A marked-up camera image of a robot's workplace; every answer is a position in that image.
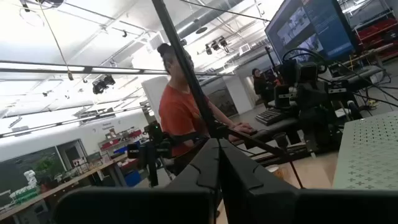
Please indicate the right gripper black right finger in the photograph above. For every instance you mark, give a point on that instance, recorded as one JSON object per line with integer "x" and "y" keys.
{"x": 245, "y": 193}

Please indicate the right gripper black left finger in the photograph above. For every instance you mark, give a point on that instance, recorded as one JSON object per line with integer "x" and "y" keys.
{"x": 199, "y": 174}

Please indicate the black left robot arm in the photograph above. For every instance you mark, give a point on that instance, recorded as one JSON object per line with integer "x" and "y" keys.
{"x": 314, "y": 105}

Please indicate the black equipment stand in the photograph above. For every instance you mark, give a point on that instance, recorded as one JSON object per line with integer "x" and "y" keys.
{"x": 152, "y": 137}

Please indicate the person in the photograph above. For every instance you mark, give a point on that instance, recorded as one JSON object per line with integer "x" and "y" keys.
{"x": 177, "y": 118}
{"x": 259, "y": 85}

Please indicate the blue plastic bin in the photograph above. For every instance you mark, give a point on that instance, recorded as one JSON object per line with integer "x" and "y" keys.
{"x": 133, "y": 179}

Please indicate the grey desk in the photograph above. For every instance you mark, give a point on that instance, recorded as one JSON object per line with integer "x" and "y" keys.
{"x": 273, "y": 129}

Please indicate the black keyboard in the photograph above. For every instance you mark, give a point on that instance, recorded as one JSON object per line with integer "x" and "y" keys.
{"x": 269, "y": 116}

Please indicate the black ceiling spotlight cluster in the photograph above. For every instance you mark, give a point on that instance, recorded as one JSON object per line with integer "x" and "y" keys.
{"x": 214, "y": 46}

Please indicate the green perforated metal shelf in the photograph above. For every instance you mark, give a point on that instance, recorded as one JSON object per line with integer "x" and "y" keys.
{"x": 370, "y": 149}

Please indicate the long wooden workbench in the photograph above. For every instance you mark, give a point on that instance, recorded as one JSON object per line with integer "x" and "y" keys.
{"x": 62, "y": 186}

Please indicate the small green potted plant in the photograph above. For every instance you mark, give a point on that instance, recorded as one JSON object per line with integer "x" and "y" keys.
{"x": 46, "y": 168}

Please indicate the large blue-screen monitor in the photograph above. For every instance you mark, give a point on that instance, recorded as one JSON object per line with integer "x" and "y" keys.
{"x": 311, "y": 28}

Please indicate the rack with red bins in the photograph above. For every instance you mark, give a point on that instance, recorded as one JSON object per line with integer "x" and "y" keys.
{"x": 373, "y": 31}

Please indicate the black hanging camera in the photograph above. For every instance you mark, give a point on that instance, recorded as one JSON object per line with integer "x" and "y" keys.
{"x": 102, "y": 84}

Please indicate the black aluminium rig frame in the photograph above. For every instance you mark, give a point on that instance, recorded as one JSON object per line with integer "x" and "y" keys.
{"x": 174, "y": 37}

